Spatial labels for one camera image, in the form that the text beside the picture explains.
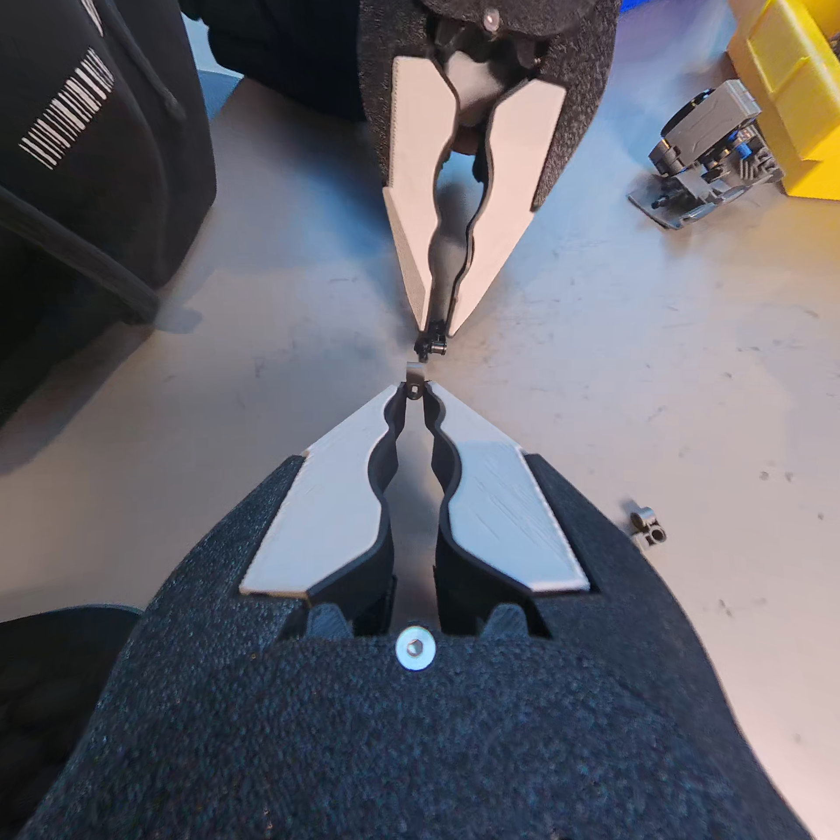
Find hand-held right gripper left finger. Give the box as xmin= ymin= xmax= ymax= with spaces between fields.
xmin=238 ymin=382 xmax=403 ymax=636

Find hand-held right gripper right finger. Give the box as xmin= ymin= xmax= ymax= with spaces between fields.
xmin=423 ymin=381 xmax=592 ymax=636

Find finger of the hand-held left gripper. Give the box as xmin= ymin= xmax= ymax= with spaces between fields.
xmin=445 ymin=76 xmax=568 ymax=337
xmin=382 ymin=55 xmax=457 ymax=333

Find small grey connector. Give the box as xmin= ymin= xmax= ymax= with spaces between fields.
xmin=630 ymin=502 xmax=667 ymax=547

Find black connector with blue pin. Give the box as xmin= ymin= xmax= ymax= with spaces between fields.
xmin=413 ymin=319 xmax=449 ymax=363

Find grey desk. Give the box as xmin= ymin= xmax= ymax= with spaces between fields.
xmin=0 ymin=0 xmax=840 ymax=840

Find grey toy cab assembly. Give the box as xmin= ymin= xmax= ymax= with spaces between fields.
xmin=626 ymin=80 xmax=785 ymax=231

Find blue-grey chair seat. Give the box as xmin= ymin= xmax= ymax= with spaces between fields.
xmin=197 ymin=69 xmax=245 ymax=122

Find yellow bin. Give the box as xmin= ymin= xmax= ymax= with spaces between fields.
xmin=727 ymin=0 xmax=840 ymax=201

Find person's black hoodie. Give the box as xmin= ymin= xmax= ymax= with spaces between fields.
xmin=0 ymin=0 xmax=217 ymax=427

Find person's black trousers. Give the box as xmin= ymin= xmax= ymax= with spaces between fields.
xmin=0 ymin=604 xmax=142 ymax=840

